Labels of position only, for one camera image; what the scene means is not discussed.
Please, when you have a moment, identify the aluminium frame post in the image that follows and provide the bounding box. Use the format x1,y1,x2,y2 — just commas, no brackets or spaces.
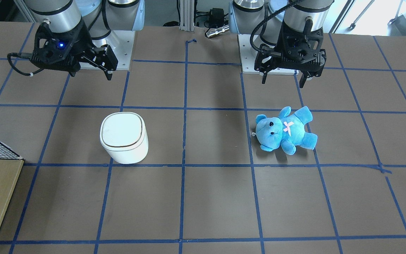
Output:
178,0,195,32

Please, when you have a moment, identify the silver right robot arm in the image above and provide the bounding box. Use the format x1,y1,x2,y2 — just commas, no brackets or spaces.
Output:
23,0,145,80

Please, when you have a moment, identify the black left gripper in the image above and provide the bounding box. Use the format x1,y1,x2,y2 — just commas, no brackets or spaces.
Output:
254,19,327,89

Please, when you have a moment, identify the silver metal cylinder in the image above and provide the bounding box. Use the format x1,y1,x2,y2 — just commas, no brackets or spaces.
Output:
204,25,230,39

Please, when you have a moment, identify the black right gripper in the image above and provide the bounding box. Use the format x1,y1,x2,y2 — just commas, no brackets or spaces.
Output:
30,19,118,81

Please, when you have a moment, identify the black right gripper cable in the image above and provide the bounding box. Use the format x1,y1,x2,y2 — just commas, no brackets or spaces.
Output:
7,52,45,77

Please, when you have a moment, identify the white trash can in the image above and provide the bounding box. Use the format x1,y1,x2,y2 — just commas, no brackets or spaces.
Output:
99,111,149,164

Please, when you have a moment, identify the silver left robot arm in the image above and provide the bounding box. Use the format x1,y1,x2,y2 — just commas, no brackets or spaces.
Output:
228,0,333,88

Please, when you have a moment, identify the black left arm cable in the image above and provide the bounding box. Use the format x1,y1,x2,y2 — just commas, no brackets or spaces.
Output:
250,0,306,54

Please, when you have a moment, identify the black power adapter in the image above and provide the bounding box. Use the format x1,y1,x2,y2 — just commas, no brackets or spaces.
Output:
208,8,224,25

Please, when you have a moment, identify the blue teddy bear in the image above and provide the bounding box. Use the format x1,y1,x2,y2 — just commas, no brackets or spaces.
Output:
252,106,318,155

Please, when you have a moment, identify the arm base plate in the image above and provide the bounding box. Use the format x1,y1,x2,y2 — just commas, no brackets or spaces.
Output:
90,28,136,71
238,34,299,75

